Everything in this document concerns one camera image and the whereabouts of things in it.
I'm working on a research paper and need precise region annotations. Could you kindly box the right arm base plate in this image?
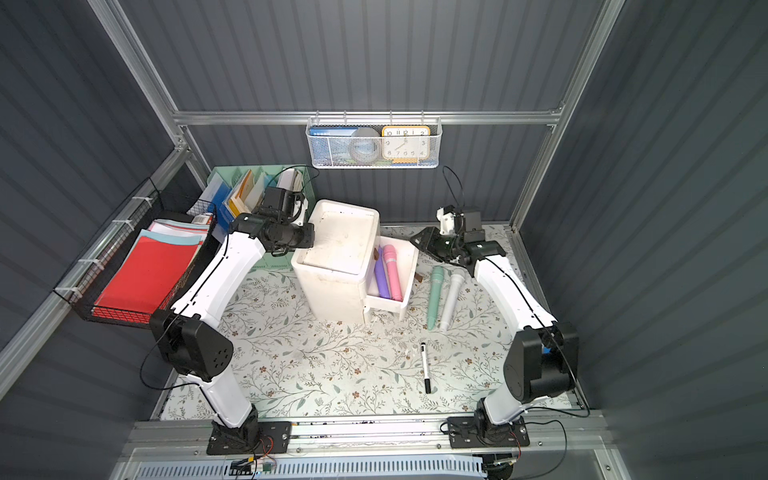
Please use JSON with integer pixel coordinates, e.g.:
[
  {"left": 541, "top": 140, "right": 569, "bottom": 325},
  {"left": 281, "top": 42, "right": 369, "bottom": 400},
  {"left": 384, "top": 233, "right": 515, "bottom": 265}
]
[{"left": 440, "top": 416, "right": 530, "bottom": 449}]

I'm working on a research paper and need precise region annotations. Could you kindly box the aluminium mounting rail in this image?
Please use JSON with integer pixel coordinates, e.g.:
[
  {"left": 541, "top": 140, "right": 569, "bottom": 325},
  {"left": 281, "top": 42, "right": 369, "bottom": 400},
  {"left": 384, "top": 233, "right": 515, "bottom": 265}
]
[{"left": 127, "top": 410, "right": 610, "bottom": 455}]

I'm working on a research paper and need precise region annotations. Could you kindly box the red paper folder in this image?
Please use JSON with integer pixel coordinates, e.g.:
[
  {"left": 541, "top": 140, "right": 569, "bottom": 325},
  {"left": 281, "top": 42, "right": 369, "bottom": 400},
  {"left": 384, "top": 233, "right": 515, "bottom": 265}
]
[{"left": 95, "top": 230, "right": 204, "bottom": 316}]

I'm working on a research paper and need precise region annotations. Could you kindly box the purple microphone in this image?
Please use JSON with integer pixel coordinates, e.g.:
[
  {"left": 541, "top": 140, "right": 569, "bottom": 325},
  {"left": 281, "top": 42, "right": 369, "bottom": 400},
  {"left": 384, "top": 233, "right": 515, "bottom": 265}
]
[{"left": 374, "top": 247, "right": 391, "bottom": 299}]

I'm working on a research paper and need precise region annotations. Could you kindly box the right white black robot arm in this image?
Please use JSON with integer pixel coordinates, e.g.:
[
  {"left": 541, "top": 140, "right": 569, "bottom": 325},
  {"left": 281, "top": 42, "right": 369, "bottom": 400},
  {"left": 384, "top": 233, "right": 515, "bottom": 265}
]
[{"left": 409, "top": 227, "right": 581, "bottom": 425}]

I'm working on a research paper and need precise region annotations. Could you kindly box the pink microphone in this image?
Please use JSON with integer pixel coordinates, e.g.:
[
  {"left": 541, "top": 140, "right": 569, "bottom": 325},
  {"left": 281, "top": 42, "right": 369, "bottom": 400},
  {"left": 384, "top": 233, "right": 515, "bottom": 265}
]
[{"left": 382, "top": 244, "right": 403, "bottom": 302}]

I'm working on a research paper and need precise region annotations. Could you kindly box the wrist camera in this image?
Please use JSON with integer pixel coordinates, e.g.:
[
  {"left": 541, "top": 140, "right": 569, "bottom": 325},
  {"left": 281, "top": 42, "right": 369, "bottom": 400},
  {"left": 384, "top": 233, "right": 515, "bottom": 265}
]
[
  {"left": 258, "top": 186, "right": 306, "bottom": 224},
  {"left": 436, "top": 205, "right": 482, "bottom": 236}
]

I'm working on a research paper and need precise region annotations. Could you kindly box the grey tape roll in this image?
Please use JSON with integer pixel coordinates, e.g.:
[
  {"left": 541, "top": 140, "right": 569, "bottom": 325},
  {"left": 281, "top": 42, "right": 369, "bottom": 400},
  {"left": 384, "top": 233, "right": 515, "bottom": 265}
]
[{"left": 348, "top": 127, "right": 381, "bottom": 165}]

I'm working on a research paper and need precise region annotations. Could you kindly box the white wire wall basket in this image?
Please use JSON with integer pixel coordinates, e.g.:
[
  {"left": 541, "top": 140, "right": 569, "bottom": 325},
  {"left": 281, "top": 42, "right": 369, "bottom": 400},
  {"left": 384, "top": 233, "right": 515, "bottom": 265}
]
[{"left": 305, "top": 115, "right": 443, "bottom": 170}]

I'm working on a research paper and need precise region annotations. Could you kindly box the blue box in basket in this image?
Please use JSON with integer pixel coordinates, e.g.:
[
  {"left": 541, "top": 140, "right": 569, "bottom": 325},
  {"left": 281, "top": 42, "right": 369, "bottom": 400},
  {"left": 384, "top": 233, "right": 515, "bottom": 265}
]
[{"left": 307, "top": 126, "right": 357, "bottom": 167}]

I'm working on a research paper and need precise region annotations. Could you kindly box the green plastic file organizer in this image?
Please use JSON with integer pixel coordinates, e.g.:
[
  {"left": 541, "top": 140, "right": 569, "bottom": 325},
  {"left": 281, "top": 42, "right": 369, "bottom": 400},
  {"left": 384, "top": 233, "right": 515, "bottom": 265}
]
[{"left": 188, "top": 165, "right": 315, "bottom": 269}]

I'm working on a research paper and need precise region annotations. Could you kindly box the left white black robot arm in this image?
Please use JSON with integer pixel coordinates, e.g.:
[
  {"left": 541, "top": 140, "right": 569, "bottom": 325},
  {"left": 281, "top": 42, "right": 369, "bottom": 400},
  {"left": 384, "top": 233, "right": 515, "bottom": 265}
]
[{"left": 150, "top": 213, "right": 315, "bottom": 429}]

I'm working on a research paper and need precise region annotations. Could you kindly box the black wire tray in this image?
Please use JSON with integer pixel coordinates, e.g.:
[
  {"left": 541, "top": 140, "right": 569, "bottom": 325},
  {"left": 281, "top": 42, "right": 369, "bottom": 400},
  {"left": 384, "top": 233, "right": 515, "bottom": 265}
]
[{"left": 54, "top": 184, "right": 217, "bottom": 328}]

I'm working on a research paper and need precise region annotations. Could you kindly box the black white marker pen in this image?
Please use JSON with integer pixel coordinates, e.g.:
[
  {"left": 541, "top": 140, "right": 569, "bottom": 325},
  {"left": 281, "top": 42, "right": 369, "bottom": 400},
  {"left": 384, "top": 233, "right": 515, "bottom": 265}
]
[{"left": 419, "top": 342, "right": 432, "bottom": 394}]

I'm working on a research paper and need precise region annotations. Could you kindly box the white plastic drawer unit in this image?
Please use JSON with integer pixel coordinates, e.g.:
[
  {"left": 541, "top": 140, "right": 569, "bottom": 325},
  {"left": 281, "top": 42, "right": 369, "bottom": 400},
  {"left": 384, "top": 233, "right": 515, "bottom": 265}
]
[{"left": 291, "top": 200, "right": 380, "bottom": 324}]

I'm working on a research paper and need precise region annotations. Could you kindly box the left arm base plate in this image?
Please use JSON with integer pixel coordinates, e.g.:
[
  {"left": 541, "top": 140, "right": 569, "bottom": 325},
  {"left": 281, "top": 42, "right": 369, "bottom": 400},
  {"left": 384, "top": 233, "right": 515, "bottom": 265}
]
[{"left": 206, "top": 421, "right": 293, "bottom": 456}]

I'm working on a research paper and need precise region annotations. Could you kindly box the yellow analog clock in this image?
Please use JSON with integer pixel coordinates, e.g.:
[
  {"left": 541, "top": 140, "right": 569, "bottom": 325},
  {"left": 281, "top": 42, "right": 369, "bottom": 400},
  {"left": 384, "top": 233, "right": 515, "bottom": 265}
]
[{"left": 381, "top": 125, "right": 431, "bottom": 163}]

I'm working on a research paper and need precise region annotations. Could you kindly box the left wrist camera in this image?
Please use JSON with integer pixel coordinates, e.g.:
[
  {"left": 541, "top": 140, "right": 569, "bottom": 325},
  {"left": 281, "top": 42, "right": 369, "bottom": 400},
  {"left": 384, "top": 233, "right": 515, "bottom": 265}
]
[{"left": 258, "top": 186, "right": 306, "bottom": 224}]

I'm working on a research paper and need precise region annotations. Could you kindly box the white microphone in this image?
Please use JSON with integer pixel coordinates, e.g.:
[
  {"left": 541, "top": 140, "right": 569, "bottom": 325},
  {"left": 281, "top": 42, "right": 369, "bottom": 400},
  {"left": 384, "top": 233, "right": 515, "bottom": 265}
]
[{"left": 440, "top": 270, "right": 467, "bottom": 331}]

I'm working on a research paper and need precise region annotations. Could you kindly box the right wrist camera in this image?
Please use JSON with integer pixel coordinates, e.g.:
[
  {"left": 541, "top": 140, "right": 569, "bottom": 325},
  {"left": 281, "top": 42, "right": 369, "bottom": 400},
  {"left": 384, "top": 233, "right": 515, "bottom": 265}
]
[{"left": 436, "top": 205, "right": 482, "bottom": 236}]

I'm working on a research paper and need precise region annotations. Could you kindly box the green microphone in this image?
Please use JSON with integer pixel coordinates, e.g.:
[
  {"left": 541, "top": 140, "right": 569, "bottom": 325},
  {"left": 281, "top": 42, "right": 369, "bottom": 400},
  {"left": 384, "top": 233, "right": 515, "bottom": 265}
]
[{"left": 426, "top": 265, "right": 445, "bottom": 330}]

